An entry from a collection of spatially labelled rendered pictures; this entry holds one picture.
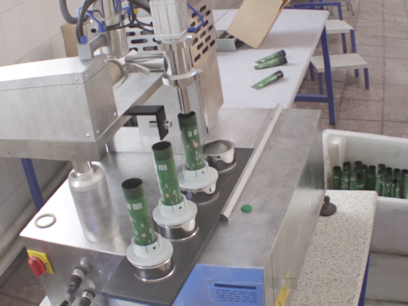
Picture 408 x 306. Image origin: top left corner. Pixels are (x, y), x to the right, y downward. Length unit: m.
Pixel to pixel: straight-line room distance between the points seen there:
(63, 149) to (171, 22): 0.27
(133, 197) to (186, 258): 0.16
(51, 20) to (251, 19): 1.14
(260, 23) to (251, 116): 1.35
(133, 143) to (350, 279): 0.57
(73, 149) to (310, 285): 0.61
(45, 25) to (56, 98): 2.23
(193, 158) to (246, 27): 1.74
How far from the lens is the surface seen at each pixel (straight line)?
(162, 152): 0.90
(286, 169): 1.15
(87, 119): 0.90
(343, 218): 1.47
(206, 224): 1.00
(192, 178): 1.03
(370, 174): 1.99
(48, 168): 3.18
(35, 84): 0.93
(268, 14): 2.67
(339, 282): 1.26
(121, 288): 0.89
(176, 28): 0.92
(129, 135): 1.29
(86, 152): 0.93
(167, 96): 1.20
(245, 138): 1.28
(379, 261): 1.80
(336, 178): 1.99
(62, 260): 1.09
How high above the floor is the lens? 1.59
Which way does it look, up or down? 27 degrees down
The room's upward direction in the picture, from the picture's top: 9 degrees counter-clockwise
